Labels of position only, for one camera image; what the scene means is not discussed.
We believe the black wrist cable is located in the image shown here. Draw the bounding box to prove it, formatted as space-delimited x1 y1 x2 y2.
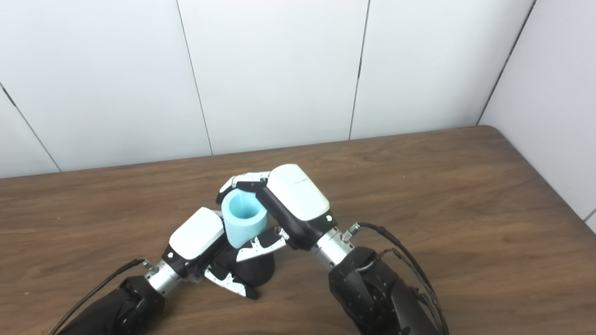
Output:
49 259 146 335
341 222 450 335

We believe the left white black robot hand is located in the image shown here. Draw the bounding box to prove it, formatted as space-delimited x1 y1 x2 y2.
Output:
162 207 260 300

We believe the black funnel-shaped nozzle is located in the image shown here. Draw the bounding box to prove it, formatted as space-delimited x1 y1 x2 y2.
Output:
212 251 276 288

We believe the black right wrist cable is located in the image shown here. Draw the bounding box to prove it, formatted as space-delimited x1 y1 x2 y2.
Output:
341 222 450 335

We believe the light-blue short hose tube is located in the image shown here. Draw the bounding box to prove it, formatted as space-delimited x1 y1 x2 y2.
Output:
221 188 268 249

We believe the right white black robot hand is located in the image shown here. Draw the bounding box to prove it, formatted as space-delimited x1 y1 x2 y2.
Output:
216 164 338 262

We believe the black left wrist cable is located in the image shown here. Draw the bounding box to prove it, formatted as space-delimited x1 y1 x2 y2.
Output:
49 259 146 335

